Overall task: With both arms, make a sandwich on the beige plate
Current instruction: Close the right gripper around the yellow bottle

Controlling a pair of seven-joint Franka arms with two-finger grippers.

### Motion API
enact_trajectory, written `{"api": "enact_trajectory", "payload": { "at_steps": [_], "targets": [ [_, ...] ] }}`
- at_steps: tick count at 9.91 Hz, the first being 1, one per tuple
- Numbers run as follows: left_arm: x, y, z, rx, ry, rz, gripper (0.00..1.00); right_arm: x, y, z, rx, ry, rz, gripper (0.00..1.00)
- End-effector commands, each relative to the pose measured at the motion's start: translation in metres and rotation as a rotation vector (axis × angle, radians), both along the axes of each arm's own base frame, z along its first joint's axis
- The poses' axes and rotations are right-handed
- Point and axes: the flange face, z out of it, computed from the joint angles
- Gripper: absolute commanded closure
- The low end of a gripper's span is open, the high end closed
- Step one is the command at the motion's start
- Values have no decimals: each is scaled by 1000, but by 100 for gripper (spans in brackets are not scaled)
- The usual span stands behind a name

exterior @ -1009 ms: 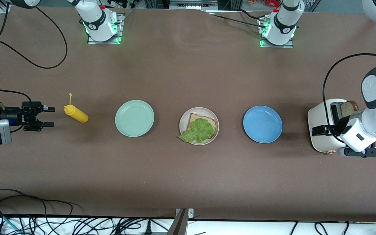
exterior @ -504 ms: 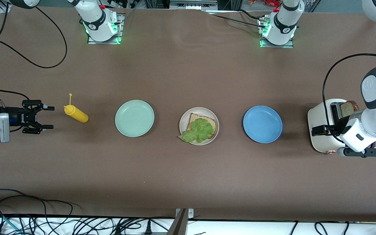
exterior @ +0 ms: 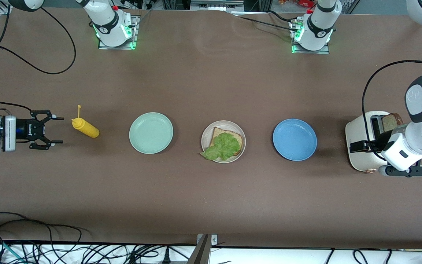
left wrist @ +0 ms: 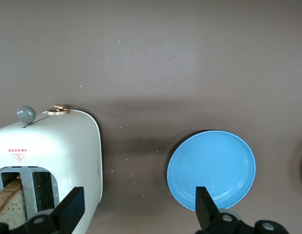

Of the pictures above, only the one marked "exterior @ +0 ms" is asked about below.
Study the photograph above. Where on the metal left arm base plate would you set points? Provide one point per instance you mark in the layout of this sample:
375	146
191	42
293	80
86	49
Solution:
322	51

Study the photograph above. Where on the beige plate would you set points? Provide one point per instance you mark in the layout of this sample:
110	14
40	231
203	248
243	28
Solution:
205	137

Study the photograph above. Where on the red packaged item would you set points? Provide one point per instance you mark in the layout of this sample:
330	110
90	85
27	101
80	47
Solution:
300	3

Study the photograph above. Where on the yellow mustard squeeze bottle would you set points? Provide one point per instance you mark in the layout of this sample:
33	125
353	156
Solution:
86	129

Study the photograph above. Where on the blue plate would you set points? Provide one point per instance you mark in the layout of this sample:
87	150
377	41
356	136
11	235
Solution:
295	139

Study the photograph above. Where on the light green plate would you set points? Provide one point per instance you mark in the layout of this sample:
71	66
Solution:
151	132

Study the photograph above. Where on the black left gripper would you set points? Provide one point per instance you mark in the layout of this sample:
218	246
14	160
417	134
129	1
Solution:
375	145

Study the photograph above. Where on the brown bread slice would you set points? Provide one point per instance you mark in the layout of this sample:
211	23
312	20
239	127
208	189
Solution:
220	130
390	123

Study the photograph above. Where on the metal table bracket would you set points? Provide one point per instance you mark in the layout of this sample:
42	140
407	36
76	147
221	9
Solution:
203	251

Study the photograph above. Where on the black power plug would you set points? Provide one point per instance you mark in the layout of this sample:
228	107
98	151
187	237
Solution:
166	255

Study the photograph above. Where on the green lettuce leaf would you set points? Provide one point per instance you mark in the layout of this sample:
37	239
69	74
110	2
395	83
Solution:
222	146

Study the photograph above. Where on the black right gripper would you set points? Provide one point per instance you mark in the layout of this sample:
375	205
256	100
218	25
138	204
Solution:
25	129

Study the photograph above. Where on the grey metal box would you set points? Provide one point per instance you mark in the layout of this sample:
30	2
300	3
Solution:
216	5

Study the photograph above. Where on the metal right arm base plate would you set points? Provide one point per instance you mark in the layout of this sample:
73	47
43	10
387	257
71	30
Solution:
135	29

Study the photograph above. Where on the white toaster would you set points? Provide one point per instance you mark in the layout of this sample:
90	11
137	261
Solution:
357	128

